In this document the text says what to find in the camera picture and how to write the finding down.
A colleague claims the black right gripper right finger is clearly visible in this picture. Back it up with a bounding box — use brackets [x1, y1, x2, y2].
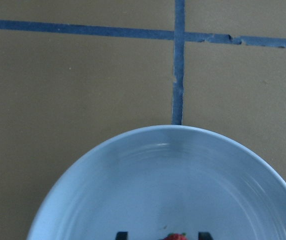
[198, 232, 213, 240]

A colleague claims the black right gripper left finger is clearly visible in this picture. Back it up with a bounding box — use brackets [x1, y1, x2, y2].
[116, 231, 128, 240]

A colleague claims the red strawberry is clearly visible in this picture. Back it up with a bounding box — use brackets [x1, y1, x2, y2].
[162, 233, 188, 240]

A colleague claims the blue round plate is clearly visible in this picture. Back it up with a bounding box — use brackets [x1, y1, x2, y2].
[28, 125, 286, 240]

